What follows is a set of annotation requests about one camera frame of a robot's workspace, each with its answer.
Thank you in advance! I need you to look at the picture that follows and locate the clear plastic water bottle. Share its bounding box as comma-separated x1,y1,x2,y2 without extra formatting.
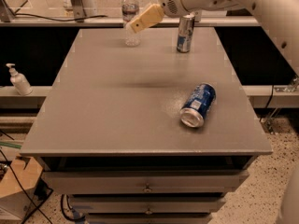
121,0,140,47

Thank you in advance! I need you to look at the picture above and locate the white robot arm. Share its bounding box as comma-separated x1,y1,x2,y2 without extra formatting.
131,0,299,224

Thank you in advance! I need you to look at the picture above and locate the white pump dispenser bottle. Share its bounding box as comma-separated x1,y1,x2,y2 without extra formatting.
6,63,33,96

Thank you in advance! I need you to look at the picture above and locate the tall silver blue can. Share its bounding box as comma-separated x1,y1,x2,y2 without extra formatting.
177,14,195,53

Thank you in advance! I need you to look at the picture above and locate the blue soda can lying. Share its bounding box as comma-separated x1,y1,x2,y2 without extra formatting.
179,83,216,128

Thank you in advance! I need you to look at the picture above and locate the grey drawer cabinet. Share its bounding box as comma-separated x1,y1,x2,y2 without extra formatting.
19,26,273,224

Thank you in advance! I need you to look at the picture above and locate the top grey drawer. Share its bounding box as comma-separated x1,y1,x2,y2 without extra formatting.
43,170,249,195

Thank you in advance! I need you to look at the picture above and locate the grey drawer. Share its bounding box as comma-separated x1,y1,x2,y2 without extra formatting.
70,194,225,215
87,214,212,224
43,170,249,195

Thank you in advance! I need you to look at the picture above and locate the middle grey drawer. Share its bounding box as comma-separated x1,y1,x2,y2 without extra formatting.
70,194,225,215

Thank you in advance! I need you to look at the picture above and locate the bottom grey drawer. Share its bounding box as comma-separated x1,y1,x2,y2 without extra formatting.
87,214,212,224

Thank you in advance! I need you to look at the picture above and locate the cardboard box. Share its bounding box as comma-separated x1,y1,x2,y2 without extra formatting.
0,157,42,220

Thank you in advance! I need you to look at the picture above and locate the grey metal frame post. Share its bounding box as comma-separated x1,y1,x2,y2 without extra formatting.
70,0,97,22

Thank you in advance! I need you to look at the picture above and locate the black cable on ledge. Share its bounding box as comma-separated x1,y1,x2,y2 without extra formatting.
13,12,108,22

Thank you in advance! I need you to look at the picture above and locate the black cable on floor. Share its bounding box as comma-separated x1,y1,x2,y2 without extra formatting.
0,149,54,224

